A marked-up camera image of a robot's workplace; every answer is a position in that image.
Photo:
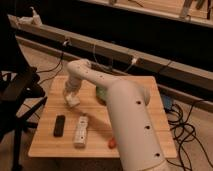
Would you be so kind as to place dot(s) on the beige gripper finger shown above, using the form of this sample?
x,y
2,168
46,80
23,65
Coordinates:
x,y
66,96

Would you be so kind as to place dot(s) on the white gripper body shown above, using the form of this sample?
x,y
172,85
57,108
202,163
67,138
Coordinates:
x,y
72,85

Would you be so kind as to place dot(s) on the white sponge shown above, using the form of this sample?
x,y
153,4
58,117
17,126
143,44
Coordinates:
x,y
72,101

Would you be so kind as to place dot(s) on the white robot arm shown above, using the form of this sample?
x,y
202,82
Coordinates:
x,y
126,101

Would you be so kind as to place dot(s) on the green ceramic bowl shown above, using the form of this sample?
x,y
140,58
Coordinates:
x,y
101,94

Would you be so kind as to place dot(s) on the black rectangular block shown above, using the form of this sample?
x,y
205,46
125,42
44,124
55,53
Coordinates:
x,y
59,126

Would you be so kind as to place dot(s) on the black office chair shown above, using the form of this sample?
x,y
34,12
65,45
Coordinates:
x,y
20,93

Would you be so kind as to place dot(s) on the orange marker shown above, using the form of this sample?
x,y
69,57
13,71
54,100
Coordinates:
x,y
112,143

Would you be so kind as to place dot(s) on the white spray bottle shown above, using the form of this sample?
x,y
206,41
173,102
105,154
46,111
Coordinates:
x,y
34,19

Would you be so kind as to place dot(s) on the blue power adapter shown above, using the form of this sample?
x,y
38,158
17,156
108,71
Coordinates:
x,y
167,102

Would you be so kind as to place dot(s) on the grey metal rail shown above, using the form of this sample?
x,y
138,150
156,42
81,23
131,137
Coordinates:
x,y
162,67

